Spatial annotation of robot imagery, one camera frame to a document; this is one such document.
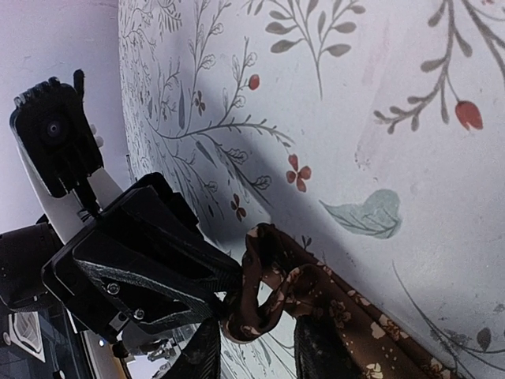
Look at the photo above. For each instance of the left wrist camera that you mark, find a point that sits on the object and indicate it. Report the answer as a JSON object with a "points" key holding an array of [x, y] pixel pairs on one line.
{"points": [[53, 131]]}

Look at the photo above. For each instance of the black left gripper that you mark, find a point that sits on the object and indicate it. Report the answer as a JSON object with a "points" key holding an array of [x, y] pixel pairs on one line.
{"points": [[134, 263]]}

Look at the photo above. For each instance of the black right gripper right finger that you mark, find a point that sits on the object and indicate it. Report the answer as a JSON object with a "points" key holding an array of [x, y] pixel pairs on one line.
{"points": [[319, 353]]}

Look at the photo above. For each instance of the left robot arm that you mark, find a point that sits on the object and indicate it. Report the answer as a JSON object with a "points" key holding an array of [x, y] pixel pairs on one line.
{"points": [[24, 253]]}

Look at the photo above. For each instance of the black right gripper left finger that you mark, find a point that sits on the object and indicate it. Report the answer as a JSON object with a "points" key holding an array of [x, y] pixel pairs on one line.
{"points": [[201, 357]]}

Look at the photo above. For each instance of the brown floral tie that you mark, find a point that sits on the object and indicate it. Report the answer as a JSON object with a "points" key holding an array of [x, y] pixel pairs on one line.
{"points": [[279, 276]]}

